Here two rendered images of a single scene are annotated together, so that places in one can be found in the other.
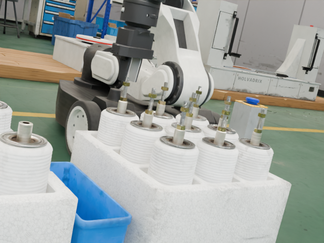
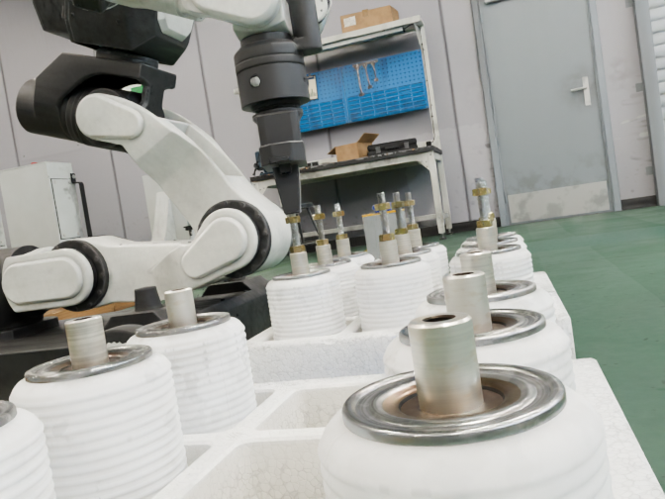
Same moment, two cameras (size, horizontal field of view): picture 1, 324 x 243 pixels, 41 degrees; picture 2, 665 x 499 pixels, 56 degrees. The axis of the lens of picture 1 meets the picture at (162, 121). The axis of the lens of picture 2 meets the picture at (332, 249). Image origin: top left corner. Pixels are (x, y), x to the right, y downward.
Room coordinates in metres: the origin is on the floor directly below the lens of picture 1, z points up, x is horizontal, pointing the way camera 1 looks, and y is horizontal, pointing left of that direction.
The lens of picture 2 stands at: (0.39, 0.56, 0.32)
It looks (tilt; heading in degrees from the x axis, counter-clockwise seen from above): 3 degrees down; 323
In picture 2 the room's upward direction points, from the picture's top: 9 degrees counter-clockwise
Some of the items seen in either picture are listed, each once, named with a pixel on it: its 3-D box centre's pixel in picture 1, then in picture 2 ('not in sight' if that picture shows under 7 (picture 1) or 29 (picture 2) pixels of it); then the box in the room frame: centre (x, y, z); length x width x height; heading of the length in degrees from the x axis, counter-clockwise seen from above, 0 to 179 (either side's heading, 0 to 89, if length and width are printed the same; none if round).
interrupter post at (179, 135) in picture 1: (178, 136); (486, 241); (0.87, -0.04, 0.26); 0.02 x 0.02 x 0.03
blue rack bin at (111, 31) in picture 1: (113, 27); not in sight; (6.29, 0.94, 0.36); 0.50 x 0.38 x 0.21; 38
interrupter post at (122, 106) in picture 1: (122, 107); (300, 265); (1.06, 0.10, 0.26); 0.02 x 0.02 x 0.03
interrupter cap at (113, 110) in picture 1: (121, 112); (301, 275); (1.06, 0.10, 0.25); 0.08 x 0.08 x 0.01
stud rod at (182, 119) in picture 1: (182, 118); (482, 209); (0.87, -0.04, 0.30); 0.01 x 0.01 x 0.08
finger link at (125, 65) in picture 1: (123, 68); (288, 188); (1.04, 0.12, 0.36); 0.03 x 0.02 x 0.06; 54
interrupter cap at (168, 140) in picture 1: (177, 142); (488, 251); (0.87, -0.04, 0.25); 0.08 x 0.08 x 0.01
